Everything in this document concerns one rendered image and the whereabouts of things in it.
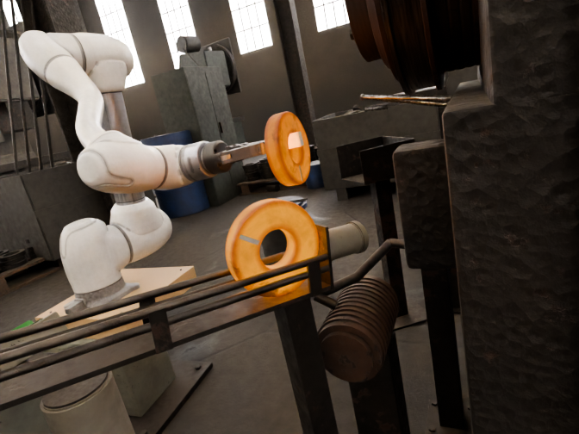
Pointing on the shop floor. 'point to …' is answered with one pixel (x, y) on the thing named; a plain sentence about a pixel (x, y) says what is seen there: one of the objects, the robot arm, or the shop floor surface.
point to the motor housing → (367, 355)
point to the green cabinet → (201, 119)
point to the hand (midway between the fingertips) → (286, 141)
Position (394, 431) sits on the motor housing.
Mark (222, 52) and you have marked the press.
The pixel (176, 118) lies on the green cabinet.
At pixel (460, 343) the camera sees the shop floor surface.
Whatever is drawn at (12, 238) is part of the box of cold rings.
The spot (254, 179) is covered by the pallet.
